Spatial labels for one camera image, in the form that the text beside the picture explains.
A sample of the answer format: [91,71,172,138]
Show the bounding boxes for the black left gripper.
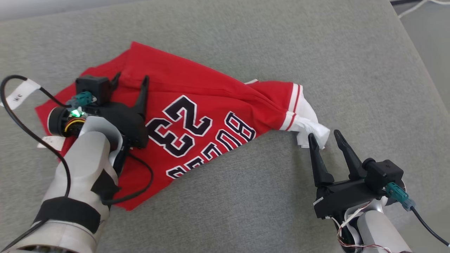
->
[95,72,149,149]

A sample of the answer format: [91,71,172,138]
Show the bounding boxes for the grey fabric sofa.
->
[0,0,450,253]

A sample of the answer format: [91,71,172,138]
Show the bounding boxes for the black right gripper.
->
[308,130,387,219]

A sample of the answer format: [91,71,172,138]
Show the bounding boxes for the thin white red wires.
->
[330,202,391,253]

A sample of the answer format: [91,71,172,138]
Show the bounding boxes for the white paper cable tag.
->
[0,79,42,107]

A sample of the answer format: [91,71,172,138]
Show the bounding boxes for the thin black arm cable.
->
[101,152,154,206]

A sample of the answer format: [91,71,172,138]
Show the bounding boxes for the red basketball jersey number 23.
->
[34,41,331,211]

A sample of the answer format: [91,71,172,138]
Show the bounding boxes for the white cable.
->
[398,0,450,18]

